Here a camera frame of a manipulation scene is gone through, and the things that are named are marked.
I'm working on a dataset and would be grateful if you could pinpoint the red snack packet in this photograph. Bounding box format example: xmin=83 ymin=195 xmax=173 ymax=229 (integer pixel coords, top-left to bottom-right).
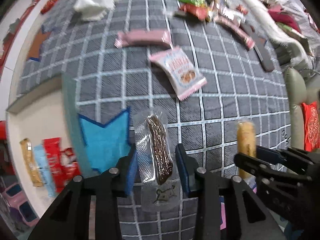
xmin=43 ymin=138 xmax=66 ymax=193
xmin=60 ymin=147 xmax=81 ymax=180
xmin=179 ymin=3 xmax=209 ymax=21

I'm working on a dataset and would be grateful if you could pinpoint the yellow biscuit packet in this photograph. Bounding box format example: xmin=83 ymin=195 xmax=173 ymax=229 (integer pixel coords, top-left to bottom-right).
xmin=236 ymin=119 xmax=258 ymax=183

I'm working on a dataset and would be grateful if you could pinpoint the brown dried meat packet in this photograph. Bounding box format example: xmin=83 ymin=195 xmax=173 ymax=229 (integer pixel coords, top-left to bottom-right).
xmin=133 ymin=106 xmax=181 ymax=212

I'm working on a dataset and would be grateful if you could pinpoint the orange snack packet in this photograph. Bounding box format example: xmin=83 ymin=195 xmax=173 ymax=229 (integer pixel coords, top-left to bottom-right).
xmin=20 ymin=138 xmax=43 ymax=187

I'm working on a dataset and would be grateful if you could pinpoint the red cushion on armchair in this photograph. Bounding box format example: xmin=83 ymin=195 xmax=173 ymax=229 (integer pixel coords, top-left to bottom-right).
xmin=302 ymin=101 xmax=319 ymax=152

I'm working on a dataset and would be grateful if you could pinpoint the pink plastic stool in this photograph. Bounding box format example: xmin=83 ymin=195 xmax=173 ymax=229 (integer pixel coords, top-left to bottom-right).
xmin=1 ymin=183 xmax=39 ymax=233

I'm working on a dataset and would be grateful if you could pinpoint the light blue snack packet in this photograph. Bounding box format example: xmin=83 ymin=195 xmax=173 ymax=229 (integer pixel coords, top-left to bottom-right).
xmin=33 ymin=144 xmax=56 ymax=197

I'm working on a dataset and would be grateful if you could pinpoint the cream storage tray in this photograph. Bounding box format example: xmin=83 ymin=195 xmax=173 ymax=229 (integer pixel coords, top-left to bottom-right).
xmin=7 ymin=74 xmax=83 ymax=217

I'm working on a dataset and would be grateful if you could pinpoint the green leather armchair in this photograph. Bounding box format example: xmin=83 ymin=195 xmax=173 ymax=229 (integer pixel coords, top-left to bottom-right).
xmin=283 ymin=68 xmax=319 ymax=149

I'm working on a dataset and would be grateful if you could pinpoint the red plastic stool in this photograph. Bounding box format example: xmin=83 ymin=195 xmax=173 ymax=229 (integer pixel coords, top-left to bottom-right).
xmin=0 ymin=120 xmax=7 ymax=140

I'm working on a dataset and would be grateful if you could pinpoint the black remote control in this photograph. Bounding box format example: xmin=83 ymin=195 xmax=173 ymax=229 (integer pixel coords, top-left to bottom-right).
xmin=240 ymin=23 xmax=274 ymax=73

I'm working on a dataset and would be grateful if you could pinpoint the pink white biscuit packet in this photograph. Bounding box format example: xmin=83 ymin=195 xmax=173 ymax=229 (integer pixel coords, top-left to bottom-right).
xmin=149 ymin=47 xmax=207 ymax=101

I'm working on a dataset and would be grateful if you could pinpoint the grey checked tablecloth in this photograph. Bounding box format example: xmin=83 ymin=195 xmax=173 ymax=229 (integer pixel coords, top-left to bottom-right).
xmin=16 ymin=0 xmax=292 ymax=240

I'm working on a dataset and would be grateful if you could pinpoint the white sofa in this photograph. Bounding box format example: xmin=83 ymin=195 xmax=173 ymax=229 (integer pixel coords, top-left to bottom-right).
xmin=241 ymin=0 xmax=319 ymax=76

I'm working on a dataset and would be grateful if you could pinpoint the pink striped snack bar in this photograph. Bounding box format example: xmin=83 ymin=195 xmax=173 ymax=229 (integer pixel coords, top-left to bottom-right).
xmin=213 ymin=15 xmax=255 ymax=50

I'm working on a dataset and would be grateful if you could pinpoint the red snack packet in pile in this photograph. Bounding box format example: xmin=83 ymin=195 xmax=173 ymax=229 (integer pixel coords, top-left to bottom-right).
xmin=179 ymin=3 xmax=209 ymax=21

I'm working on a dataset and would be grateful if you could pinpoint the long pink snack bar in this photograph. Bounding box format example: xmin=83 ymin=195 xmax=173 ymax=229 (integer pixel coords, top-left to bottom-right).
xmin=114 ymin=29 xmax=173 ymax=48

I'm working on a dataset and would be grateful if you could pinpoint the white folded cloth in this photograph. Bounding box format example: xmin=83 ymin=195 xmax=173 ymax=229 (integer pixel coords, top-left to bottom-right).
xmin=73 ymin=0 xmax=120 ymax=22

